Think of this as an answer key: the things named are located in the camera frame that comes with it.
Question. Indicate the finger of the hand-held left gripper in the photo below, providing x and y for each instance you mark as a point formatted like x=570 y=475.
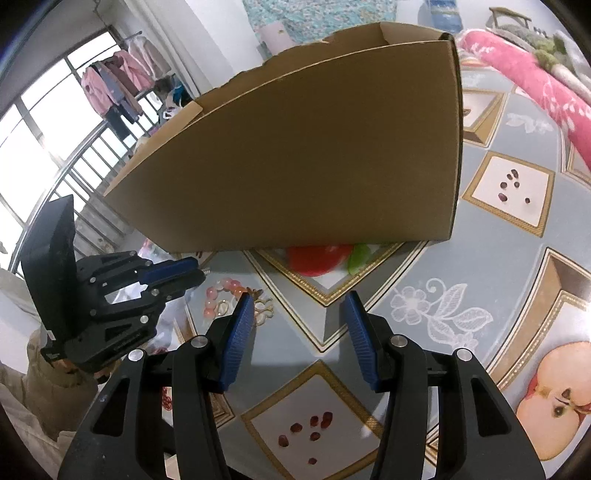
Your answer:
x=171 y=270
x=175 y=290

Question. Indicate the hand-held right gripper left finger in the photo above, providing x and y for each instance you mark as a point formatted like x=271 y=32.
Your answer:
x=238 y=341

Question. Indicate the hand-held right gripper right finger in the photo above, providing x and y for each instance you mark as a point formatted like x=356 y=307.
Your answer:
x=362 y=341

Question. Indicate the gold curly pendant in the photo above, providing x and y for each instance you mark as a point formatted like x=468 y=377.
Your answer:
x=264 y=311

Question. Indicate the small gold charm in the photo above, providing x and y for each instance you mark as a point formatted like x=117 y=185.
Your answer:
x=255 y=291

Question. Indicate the brown cardboard box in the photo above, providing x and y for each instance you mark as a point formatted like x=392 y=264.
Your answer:
x=295 y=157

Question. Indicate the metal balcony railing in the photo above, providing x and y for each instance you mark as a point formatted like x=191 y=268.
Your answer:
x=92 y=184

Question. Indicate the fruit print tablecloth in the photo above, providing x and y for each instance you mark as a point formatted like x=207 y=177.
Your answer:
x=415 y=258

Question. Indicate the clothes on drying rack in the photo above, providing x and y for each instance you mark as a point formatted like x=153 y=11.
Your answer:
x=120 y=78

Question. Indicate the pink board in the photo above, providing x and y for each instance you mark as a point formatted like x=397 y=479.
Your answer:
x=276 y=39

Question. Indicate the pink floral blanket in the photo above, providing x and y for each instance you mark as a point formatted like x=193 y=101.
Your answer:
x=531 y=78

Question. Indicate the blue water dispenser bottle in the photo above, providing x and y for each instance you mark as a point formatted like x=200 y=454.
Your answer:
x=439 y=10

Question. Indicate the green plush toy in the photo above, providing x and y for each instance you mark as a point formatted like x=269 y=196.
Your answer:
x=551 y=53

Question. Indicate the wooden chair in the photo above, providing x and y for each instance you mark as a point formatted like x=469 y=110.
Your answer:
x=508 y=14

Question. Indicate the teal patterned wall hanging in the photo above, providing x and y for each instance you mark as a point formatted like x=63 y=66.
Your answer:
x=323 y=16

